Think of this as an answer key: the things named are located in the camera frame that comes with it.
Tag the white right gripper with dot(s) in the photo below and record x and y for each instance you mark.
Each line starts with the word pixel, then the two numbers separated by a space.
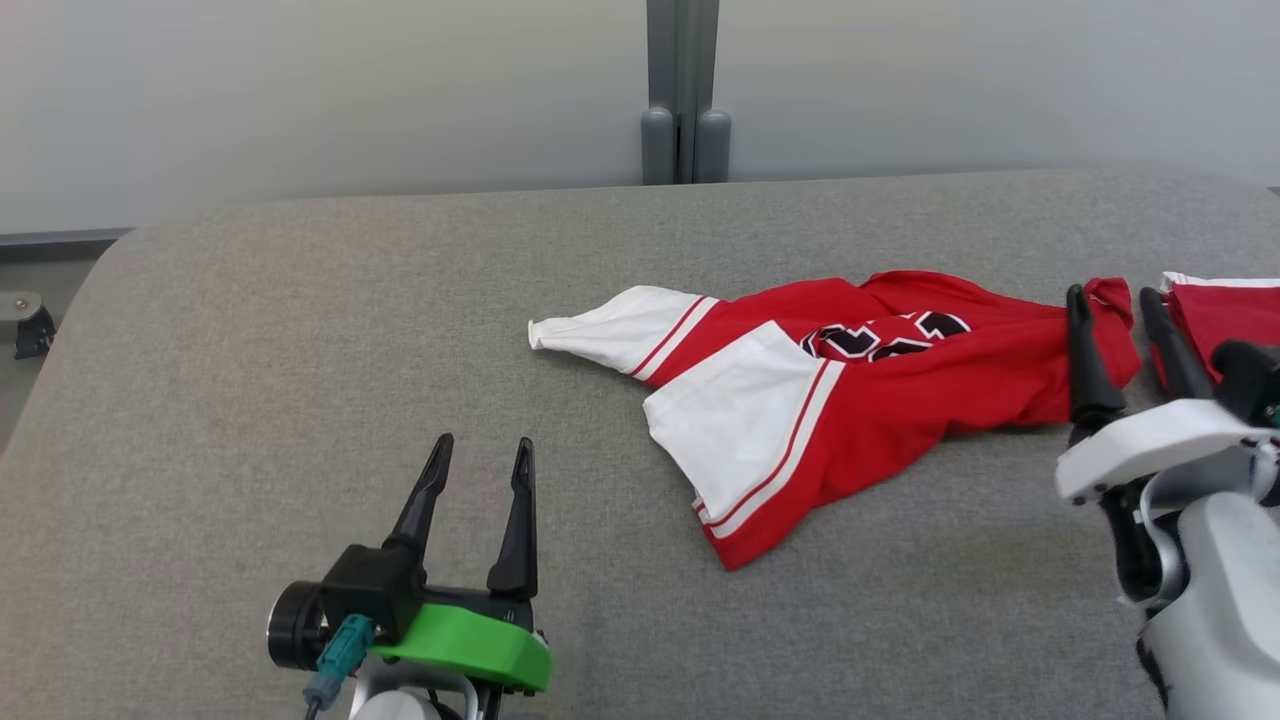
pixel 1160 440

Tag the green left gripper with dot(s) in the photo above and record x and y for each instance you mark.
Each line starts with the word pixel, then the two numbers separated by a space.
pixel 470 640

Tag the red shorts with white stripe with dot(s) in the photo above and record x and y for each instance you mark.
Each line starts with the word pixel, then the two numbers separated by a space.
pixel 1235 310

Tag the red and white basketball jersey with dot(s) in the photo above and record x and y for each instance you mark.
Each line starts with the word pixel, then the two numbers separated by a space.
pixel 900 400

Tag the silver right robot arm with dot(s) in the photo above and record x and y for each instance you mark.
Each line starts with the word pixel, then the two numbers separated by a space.
pixel 1225 600

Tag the small grey floor fixture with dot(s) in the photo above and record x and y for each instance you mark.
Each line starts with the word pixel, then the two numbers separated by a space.
pixel 25 325

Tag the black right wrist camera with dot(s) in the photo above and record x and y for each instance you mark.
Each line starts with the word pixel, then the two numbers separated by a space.
pixel 1245 375

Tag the grey metal partition post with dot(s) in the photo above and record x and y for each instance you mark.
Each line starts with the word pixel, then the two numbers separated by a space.
pixel 680 90

